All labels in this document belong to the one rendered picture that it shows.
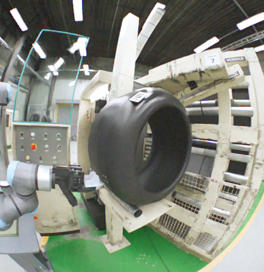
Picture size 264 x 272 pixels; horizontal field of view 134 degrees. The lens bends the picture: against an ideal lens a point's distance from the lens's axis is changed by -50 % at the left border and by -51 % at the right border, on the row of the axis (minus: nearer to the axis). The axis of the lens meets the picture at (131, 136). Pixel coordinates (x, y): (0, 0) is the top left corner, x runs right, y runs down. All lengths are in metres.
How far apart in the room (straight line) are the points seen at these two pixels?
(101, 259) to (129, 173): 1.16
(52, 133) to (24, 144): 0.29
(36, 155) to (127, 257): 1.31
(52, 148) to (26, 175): 0.68
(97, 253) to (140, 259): 0.44
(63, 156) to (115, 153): 0.78
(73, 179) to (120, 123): 0.24
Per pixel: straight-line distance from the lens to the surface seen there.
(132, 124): 0.34
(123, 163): 0.34
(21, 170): 0.41
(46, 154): 1.07
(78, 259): 1.41
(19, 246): 0.88
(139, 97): 0.38
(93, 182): 0.44
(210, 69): 0.72
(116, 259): 1.38
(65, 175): 0.41
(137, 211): 0.52
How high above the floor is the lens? 1.26
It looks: 3 degrees down
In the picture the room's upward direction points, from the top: 4 degrees clockwise
